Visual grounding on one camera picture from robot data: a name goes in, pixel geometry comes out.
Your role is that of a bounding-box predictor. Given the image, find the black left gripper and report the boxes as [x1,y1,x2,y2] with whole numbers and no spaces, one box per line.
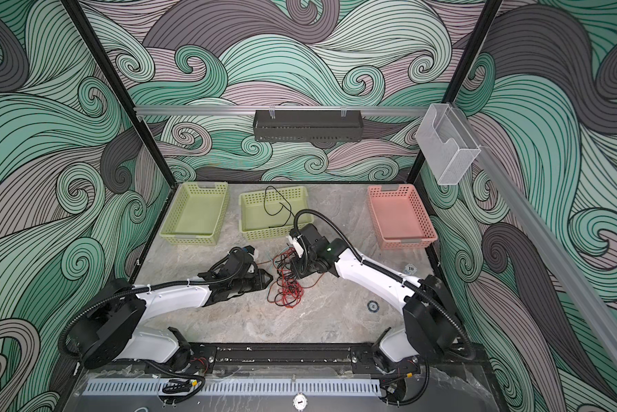
[229,268,274,295]

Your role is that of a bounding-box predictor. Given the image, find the red cables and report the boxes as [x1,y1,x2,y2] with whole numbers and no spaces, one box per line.
[266,246,325,309]

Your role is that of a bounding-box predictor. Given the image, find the black cables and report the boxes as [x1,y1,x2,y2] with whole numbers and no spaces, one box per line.
[263,185,298,228]

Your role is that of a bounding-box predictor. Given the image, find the pink plastic basket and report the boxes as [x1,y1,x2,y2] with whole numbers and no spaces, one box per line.
[368,184,438,250]

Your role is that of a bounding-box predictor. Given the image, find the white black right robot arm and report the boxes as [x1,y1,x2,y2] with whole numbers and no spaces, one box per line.
[289,209,476,369]

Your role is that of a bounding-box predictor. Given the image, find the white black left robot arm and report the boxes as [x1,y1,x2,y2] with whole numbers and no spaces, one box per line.
[56,247,273,374]

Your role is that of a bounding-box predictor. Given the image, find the middle light green basket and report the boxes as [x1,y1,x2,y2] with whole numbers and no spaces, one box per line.
[238,185,309,241]

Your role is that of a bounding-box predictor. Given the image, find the light green basket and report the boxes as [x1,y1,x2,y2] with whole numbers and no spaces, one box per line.
[160,182,230,247]
[238,185,309,241]

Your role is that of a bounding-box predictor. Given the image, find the round black blue token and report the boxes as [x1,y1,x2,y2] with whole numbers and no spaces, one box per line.
[367,300,379,312]

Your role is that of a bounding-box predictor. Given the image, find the left light green basket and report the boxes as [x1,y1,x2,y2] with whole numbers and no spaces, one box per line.
[160,182,230,247]

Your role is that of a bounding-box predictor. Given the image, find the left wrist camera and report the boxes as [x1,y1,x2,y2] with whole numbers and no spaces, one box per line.
[241,245,259,262]

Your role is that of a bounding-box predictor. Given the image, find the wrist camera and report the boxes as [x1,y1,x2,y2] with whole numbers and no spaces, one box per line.
[241,245,259,262]
[286,229,306,258]

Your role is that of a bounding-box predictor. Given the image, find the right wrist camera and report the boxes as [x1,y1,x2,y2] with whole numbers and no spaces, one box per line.
[286,229,306,258]

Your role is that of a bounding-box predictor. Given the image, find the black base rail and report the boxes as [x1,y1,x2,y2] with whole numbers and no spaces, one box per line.
[188,343,423,376]

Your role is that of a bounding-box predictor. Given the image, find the black wall-mounted tray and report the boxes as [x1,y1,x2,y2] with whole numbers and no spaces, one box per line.
[253,109,364,144]

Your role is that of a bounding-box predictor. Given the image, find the white slotted cable duct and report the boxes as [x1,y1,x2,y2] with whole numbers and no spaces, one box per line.
[81,378,382,397]

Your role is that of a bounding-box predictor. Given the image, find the clear acrylic wall box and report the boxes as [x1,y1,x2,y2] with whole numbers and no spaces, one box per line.
[415,103,481,186]

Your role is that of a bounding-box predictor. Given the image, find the aluminium wall rail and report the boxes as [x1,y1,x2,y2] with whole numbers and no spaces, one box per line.
[134,105,429,118]

